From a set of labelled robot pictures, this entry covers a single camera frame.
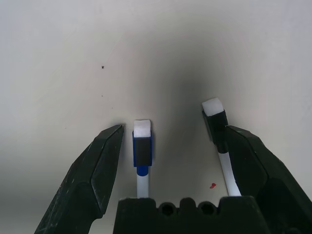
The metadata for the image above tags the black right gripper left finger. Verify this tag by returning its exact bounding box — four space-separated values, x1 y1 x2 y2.
34 124 125 234

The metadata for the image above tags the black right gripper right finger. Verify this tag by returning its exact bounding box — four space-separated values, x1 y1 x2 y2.
225 125 312 234

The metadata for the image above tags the white pen blue cap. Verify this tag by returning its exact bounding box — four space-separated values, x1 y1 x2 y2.
132 118 154 198

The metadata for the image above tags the white pen black cap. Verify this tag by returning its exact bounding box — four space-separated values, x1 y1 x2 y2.
201 97 242 197

